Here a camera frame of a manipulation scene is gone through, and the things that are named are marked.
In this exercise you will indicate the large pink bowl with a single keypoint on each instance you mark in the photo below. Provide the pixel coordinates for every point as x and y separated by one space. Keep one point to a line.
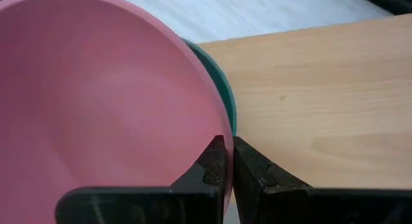
96 89

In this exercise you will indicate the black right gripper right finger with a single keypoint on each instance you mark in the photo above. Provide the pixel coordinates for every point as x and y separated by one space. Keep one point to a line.
283 204

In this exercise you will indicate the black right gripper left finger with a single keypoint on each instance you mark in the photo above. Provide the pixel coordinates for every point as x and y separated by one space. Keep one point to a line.
193 201

